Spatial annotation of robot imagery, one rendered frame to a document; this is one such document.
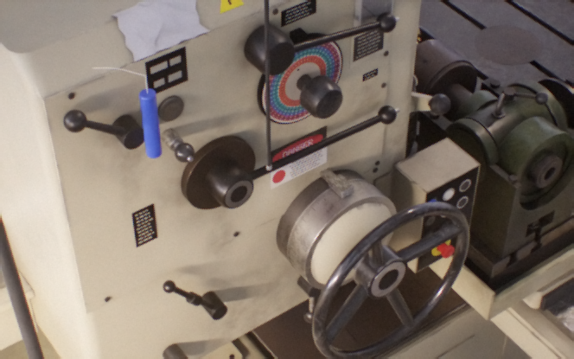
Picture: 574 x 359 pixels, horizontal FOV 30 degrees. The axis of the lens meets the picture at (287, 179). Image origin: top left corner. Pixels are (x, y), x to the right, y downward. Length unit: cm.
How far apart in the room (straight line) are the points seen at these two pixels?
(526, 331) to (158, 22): 150
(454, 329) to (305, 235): 104
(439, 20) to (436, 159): 107
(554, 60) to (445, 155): 97
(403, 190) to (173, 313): 54
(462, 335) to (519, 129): 81
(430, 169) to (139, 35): 79
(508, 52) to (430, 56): 59
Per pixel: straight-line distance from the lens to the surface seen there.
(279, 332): 286
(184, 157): 173
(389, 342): 218
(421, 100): 220
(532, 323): 284
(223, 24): 173
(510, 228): 250
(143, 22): 169
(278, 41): 173
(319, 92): 182
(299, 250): 207
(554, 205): 259
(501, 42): 320
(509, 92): 253
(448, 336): 301
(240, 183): 184
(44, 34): 167
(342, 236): 205
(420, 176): 221
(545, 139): 243
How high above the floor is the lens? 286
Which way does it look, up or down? 43 degrees down
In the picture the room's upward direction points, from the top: straight up
